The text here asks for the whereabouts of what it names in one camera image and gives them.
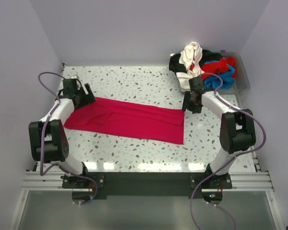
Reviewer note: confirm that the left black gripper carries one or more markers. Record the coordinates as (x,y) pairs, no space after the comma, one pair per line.
(90,98)

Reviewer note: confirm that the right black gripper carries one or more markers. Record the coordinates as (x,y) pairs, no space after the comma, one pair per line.
(186,106)

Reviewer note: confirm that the magenta t shirt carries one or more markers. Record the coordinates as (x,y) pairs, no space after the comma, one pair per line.
(130,120)

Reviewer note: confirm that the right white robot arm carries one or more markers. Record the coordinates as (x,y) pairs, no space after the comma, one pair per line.
(237,132)

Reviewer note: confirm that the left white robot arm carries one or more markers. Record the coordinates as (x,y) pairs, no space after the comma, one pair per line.
(48,141)

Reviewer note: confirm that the white t shirt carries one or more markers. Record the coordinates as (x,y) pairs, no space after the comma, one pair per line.
(190,57)

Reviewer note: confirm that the red t shirt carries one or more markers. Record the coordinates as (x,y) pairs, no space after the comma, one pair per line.
(224,67)

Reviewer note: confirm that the clear plastic bin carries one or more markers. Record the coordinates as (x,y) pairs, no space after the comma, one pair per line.
(241,82)

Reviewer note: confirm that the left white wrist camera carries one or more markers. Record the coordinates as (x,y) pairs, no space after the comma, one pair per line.
(75,77)

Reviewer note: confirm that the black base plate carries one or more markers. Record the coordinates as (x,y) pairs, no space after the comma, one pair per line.
(146,185)

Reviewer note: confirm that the aluminium frame rail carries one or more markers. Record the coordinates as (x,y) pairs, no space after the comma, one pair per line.
(53,181)

